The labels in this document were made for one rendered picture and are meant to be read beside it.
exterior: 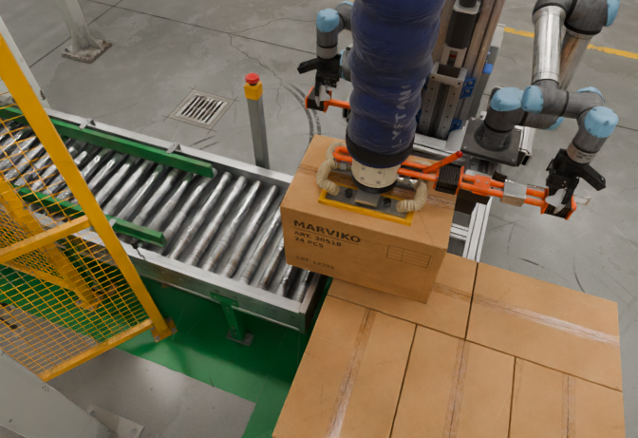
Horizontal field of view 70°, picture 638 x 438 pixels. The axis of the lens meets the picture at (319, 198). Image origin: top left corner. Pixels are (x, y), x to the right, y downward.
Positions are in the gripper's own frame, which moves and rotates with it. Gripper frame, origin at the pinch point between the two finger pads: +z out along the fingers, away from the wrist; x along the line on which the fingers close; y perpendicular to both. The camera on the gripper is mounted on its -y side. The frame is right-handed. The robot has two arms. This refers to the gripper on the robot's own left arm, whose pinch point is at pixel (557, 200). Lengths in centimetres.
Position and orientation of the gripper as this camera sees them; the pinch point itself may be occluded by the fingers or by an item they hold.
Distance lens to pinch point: 167.2
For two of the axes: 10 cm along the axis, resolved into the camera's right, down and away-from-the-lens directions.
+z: -0.2, 6.4, 7.7
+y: -9.5, -2.5, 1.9
